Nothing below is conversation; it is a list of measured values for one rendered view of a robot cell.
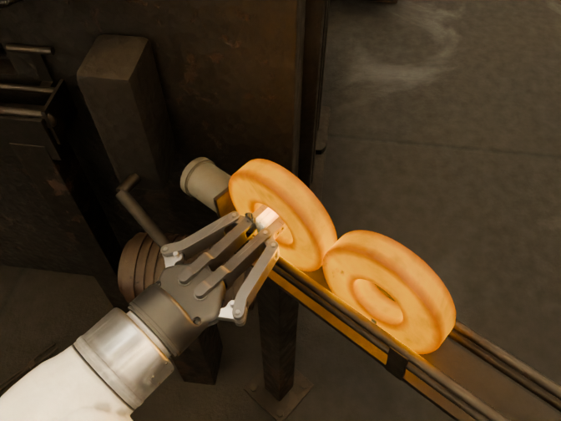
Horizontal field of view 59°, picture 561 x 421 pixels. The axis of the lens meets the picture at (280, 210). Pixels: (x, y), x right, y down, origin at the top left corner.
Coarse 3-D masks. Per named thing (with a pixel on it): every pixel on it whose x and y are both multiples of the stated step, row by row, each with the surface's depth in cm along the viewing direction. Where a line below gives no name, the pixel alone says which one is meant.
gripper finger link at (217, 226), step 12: (228, 216) 57; (204, 228) 56; (216, 228) 56; (228, 228) 59; (192, 240) 56; (204, 240) 56; (216, 240) 58; (168, 252) 55; (180, 252) 55; (192, 252) 57
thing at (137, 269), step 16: (144, 240) 81; (176, 240) 82; (128, 256) 79; (144, 256) 79; (160, 256) 79; (128, 272) 79; (144, 272) 78; (160, 272) 78; (128, 288) 79; (144, 288) 79; (224, 304) 78; (208, 336) 104; (192, 352) 101; (208, 352) 106; (192, 368) 110; (208, 368) 109; (208, 384) 119
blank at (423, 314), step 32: (352, 256) 51; (384, 256) 48; (416, 256) 48; (352, 288) 56; (384, 288) 50; (416, 288) 47; (384, 320) 55; (416, 320) 50; (448, 320) 49; (416, 352) 54
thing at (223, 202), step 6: (228, 186) 63; (222, 192) 63; (228, 192) 63; (216, 198) 62; (222, 198) 63; (228, 198) 64; (216, 204) 62; (222, 204) 63; (228, 204) 64; (216, 210) 64; (222, 210) 64; (228, 210) 65; (234, 210) 66; (222, 216) 65
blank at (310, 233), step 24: (240, 168) 59; (264, 168) 55; (240, 192) 60; (264, 192) 55; (288, 192) 53; (312, 192) 54; (288, 216) 55; (312, 216) 53; (288, 240) 61; (312, 240) 54; (336, 240) 57; (312, 264) 59
